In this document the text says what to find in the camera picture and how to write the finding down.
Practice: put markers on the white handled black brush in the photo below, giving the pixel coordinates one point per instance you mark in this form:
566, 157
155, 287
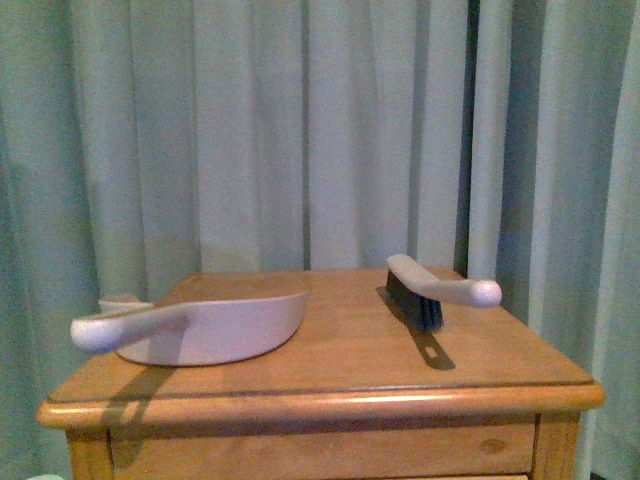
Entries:
419, 294

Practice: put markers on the pink plastic dustpan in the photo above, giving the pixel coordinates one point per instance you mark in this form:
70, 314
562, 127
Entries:
200, 333

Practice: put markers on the light green curtain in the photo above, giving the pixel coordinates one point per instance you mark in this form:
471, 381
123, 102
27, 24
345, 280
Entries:
143, 140

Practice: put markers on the wooden nightstand top drawer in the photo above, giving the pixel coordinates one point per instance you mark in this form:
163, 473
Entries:
471, 450

